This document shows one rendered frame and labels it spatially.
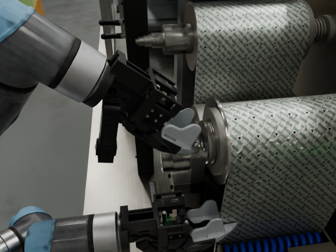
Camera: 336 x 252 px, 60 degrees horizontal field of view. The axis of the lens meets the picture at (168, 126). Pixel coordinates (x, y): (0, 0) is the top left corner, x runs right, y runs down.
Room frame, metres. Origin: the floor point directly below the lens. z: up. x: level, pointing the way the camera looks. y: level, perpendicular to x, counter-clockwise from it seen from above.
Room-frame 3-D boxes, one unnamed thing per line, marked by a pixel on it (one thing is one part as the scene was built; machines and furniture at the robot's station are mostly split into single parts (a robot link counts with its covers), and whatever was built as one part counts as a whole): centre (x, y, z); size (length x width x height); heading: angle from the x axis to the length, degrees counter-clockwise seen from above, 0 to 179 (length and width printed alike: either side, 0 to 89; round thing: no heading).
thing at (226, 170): (0.38, -0.08, 1.25); 0.15 x 0.01 x 0.15; 9
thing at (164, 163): (0.40, 0.00, 1.18); 0.04 x 0.02 x 0.04; 9
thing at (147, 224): (0.30, 0.02, 1.12); 0.12 x 0.08 x 0.09; 99
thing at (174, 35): (0.62, -0.02, 1.34); 0.06 x 0.06 x 0.06; 9
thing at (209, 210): (0.33, -0.08, 1.12); 0.09 x 0.03 x 0.06; 100
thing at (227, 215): (0.34, -0.21, 1.11); 0.23 x 0.01 x 0.18; 99
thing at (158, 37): (0.61, 0.04, 1.34); 0.06 x 0.03 x 0.03; 99
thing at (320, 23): (0.67, -0.33, 1.34); 0.07 x 0.07 x 0.07; 9
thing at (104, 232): (0.29, 0.10, 1.11); 0.08 x 0.05 x 0.08; 9
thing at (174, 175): (0.41, -0.03, 1.05); 0.06 x 0.05 x 0.31; 99
